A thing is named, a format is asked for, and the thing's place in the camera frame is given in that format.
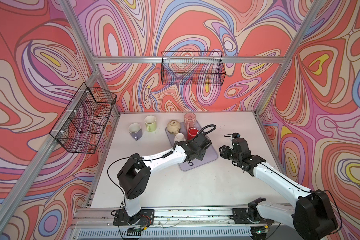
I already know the light green mug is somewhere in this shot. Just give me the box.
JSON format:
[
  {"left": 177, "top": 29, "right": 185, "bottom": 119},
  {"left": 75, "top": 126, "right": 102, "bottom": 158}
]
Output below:
[{"left": 144, "top": 115, "right": 157, "bottom": 132}]

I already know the lavender mug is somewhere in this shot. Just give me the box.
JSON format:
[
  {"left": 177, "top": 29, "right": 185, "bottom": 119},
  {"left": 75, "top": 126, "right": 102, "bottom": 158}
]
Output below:
[{"left": 128, "top": 123, "right": 143, "bottom": 141}]

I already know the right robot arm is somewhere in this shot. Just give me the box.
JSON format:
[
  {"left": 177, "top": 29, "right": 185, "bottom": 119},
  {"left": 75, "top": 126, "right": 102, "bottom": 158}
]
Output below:
[{"left": 219, "top": 133, "right": 342, "bottom": 240}]

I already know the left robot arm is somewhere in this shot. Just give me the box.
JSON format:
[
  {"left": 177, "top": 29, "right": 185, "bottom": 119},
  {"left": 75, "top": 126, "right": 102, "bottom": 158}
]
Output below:
[{"left": 112, "top": 124, "right": 217, "bottom": 218}]

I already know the red mug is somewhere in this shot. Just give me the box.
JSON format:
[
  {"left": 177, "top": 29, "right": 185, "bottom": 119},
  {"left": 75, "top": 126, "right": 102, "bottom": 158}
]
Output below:
[{"left": 187, "top": 127, "right": 199, "bottom": 140}]

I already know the white mug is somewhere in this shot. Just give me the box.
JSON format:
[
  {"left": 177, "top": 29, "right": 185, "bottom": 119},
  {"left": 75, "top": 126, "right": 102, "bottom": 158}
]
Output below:
[{"left": 174, "top": 133, "right": 186, "bottom": 142}]

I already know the pink patterned mug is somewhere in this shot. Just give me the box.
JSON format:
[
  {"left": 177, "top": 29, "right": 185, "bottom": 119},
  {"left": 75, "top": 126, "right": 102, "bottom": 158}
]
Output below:
[{"left": 184, "top": 112, "right": 196, "bottom": 131}]

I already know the lavender tray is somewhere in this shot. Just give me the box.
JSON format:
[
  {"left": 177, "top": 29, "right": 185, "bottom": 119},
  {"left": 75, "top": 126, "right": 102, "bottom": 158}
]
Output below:
[{"left": 166, "top": 121, "right": 219, "bottom": 172}]

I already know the beige ceramic teapot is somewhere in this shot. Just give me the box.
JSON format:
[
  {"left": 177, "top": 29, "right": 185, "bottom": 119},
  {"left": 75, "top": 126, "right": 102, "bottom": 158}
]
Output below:
[{"left": 167, "top": 120, "right": 181, "bottom": 135}]

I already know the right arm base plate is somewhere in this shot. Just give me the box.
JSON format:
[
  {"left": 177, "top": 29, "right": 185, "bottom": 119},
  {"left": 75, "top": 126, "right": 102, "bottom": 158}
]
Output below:
[{"left": 229, "top": 208, "right": 275, "bottom": 225}]

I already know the black wire basket back wall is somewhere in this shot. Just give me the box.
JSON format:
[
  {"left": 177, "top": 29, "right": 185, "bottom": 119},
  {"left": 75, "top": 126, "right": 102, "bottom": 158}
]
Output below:
[{"left": 161, "top": 50, "right": 226, "bottom": 86}]

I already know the black wire basket wall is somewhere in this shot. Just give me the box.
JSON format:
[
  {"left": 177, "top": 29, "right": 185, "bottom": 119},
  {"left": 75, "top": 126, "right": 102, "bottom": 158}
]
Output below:
[
  {"left": 50, "top": 83, "right": 117, "bottom": 154},
  {"left": 161, "top": 50, "right": 226, "bottom": 86}
]

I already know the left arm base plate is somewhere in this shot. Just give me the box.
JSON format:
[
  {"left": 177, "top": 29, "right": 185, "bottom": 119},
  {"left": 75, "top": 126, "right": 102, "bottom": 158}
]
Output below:
[{"left": 111, "top": 208, "right": 155, "bottom": 227}]

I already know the black wire basket left wall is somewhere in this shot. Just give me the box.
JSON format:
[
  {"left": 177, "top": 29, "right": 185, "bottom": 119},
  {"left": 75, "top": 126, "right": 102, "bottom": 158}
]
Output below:
[{"left": 50, "top": 83, "right": 117, "bottom": 154}]

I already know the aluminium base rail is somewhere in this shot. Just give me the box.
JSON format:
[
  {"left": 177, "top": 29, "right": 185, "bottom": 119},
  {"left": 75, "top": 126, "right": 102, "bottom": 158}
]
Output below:
[{"left": 65, "top": 205, "right": 301, "bottom": 240}]

